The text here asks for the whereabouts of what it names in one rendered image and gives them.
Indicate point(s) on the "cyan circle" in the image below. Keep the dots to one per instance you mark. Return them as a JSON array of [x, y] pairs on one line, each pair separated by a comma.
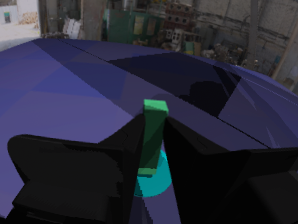
[[152, 185]]

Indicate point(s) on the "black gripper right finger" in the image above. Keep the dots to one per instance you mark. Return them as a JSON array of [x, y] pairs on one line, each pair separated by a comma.
[[206, 176]]

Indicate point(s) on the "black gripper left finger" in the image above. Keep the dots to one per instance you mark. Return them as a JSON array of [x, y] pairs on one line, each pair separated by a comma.
[[109, 167]]

